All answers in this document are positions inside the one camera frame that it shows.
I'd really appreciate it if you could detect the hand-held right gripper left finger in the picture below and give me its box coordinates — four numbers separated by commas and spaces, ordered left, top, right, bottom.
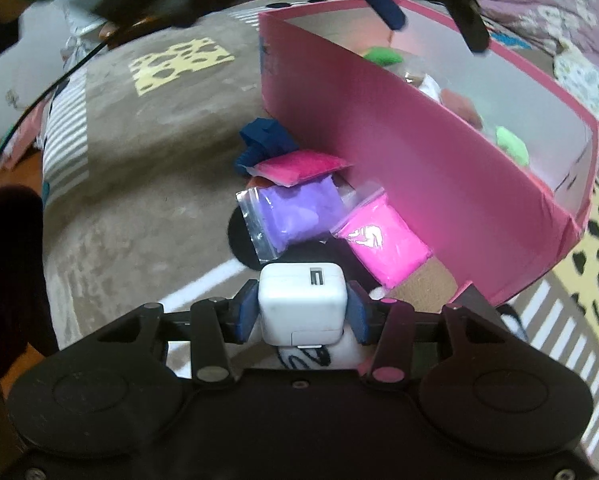
98, 280, 261, 387

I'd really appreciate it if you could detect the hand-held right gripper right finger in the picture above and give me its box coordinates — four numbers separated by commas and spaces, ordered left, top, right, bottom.
346, 281, 506, 387

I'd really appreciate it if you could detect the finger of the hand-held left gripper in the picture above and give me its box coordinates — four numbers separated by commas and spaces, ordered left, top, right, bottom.
355, 0, 408, 32
427, 0, 491, 54

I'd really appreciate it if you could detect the white charger cube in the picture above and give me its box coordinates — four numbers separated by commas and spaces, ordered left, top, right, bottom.
258, 261, 349, 349

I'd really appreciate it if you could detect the dark photo-printed box lid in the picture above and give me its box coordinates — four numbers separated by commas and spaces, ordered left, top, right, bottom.
447, 284, 503, 332

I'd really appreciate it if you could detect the pink cardboard box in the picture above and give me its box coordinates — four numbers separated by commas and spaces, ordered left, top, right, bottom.
257, 0, 599, 307

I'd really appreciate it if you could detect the white clay bag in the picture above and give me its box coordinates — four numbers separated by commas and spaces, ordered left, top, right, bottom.
404, 60, 446, 107

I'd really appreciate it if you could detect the bright pink clay bag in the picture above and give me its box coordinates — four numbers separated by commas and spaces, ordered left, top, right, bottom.
329, 190, 433, 291

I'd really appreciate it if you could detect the red-brown clay bag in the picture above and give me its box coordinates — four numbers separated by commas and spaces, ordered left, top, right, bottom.
439, 87, 483, 129

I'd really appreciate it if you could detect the purple floral quilt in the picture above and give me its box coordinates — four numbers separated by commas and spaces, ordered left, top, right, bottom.
479, 0, 599, 57

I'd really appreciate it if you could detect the purple clay bag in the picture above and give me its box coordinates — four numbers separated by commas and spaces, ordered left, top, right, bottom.
236, 177, 351, 264

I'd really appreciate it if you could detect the light green clay bag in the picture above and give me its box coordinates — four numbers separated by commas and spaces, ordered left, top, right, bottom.
494, 126, 531, 166

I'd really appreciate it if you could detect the white leaf-print blanket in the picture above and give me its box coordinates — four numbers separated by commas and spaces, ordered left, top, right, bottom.
553, 51, 599, 133

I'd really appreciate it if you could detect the magenta clay bag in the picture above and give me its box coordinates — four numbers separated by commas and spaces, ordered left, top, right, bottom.
252, 149, 355, 187

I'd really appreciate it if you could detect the dark blue clay bag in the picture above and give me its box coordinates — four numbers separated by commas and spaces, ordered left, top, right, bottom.
234, 117, 301, 179

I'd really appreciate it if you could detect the dark cloth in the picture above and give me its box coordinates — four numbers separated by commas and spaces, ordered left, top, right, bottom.
0, 185, 60, 393

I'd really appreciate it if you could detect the black cable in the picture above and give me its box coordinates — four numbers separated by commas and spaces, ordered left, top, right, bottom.
0, 39, 106, 182

